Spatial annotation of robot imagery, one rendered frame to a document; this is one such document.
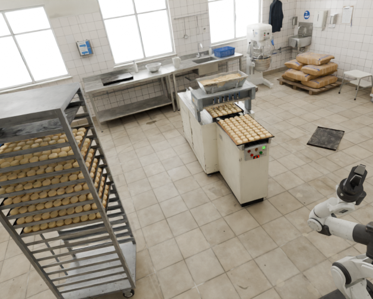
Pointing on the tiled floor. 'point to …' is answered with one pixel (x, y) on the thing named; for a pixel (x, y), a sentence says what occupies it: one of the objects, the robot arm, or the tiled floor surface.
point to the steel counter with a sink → (208, 64)
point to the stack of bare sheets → (326, 138)
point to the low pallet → (308, 86)
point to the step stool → (358, 80)
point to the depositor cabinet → (203, 133)
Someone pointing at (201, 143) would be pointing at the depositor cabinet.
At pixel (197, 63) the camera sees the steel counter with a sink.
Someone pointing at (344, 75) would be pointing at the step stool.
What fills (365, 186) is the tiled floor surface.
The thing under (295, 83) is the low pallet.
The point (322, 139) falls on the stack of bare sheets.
